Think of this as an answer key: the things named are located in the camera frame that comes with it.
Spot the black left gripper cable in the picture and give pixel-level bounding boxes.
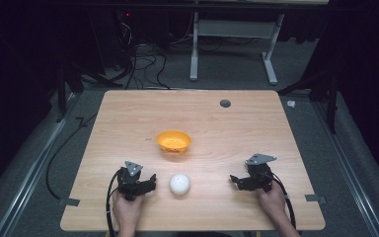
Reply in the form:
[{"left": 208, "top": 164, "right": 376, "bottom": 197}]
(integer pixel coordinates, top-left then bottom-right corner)
[{"left": 105, "top": 169, "right": 123, "bottom": 237}]

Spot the black tripod stand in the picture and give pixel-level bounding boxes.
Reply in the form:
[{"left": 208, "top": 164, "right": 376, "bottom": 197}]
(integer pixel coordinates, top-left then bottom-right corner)
[
  {"left": 277, "top": 62, "right": 340, "bottom": 135},
  {"left": 47, "top": 62, "right": 124, "bottom": 124}
]

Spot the orange bowl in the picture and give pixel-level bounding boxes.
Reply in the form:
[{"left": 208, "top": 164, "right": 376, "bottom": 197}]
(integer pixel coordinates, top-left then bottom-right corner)
[{"left": 155, "top": 129, "right": 192, "bottom": 154}]

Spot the white ball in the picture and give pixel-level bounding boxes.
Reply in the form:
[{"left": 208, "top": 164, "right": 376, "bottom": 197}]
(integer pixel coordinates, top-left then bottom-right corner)
[{"left": 169, "top": 173, "right": 191, "bottom": 196}]

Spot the white metal desk frame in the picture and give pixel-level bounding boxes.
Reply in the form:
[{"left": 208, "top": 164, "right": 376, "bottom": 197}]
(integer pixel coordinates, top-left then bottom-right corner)
[{"left": 189, "top": 11, "right": 286, "bottom": 86}]

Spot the person's right hand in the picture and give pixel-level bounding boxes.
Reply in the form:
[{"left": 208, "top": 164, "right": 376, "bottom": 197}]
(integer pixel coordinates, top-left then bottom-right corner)
[{"left": 256, "top": 180, "right": 288, "bottom": 219}]

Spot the black floor cable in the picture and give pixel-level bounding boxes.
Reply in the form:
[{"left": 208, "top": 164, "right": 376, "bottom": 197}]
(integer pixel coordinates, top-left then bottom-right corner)
[{"left": 44, "top": 113, "right": 99, "bottom": 200}]

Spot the tangle of black floor cables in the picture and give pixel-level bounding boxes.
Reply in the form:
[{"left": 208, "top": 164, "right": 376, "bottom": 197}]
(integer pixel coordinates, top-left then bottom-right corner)
[{"left": 113, "top": 19, "right": 172, "bottom": 91}]

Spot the metal floor rail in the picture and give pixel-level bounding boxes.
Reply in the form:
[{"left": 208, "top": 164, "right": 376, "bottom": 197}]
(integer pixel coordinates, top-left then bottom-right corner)
[
  {"left": 310, "top": 100, "right": 379, "bottom": 237},
  {"left": 0, "top": 93, "right": 80, "bottom": 237}
]

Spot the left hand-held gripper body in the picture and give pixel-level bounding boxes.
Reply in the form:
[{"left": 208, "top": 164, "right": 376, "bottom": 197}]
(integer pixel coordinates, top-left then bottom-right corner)
[{"left": 116, "top": 160, "right": 150, "bottom": 201}]

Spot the person's left hand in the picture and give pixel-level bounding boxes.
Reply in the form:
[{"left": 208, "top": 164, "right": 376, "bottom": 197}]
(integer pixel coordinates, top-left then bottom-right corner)
[{"left": 112, "top": 190, "right": 145, "bottom": 232}]

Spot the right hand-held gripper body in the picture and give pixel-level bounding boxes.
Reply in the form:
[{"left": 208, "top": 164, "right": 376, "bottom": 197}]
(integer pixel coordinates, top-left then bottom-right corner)
[{"left": 242, "top": 153, "right": 277, "bottom": 194}]

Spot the grey tape strip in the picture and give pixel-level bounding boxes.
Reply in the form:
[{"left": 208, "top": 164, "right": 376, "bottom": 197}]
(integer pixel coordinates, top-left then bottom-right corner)
[
  {"left": 57, "top": 197, "right": 81, "bottom": 207},
  {"left": 304, "top": 194, "right": 328, "bottom": 205}
]

